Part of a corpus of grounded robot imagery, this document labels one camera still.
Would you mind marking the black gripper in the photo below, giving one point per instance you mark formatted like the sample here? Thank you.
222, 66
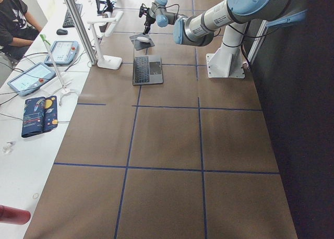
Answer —
149, 19

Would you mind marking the white computer mouse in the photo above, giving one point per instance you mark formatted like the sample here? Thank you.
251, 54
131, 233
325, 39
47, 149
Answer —
143, 39

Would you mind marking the black mouse pad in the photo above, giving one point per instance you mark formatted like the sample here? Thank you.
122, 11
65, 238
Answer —
139, 45

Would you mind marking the grey laptop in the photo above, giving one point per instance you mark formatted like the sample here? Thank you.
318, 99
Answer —
147, 70

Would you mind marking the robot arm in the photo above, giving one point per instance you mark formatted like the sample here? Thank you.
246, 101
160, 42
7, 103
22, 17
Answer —
199, 30

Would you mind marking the black computer mouse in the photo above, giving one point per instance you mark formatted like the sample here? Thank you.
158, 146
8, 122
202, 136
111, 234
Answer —
61, 32

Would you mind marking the white pillar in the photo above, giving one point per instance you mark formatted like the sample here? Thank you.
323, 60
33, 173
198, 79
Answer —
234, 34

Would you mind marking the blue teach pendant far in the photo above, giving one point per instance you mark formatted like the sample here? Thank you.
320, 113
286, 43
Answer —
64, 52

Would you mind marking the blue teach pendant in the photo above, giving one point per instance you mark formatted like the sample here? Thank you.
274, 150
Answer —
32, 79
64, 52

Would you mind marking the metal rod stand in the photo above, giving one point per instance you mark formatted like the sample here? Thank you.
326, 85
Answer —
64, 90

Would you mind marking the person in black shirt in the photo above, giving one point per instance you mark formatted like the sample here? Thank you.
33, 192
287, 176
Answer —
19, 28

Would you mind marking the blue teach pendant near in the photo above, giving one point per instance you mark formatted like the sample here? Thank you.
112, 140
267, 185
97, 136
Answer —
32, 79

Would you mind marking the blue patterned pencil case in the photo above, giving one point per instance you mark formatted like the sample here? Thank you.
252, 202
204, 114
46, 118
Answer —
39, 116

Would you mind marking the red cylinder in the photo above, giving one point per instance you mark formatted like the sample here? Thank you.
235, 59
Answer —
16, 216

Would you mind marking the aluminium frame post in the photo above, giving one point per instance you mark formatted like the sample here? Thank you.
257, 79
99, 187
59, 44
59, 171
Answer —
79, 25

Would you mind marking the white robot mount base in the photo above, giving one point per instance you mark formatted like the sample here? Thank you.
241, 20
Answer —
226, 62

